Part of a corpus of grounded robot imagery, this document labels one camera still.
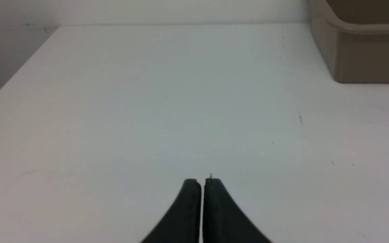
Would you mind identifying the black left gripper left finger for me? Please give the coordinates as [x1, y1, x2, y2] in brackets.
[142, 179, 202, 243]

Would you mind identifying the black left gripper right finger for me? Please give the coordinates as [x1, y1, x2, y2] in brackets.
[203, 178, 270, 243]

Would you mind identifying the tan plastic bin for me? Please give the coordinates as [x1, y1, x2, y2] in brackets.
[308, 0, 389, 84]

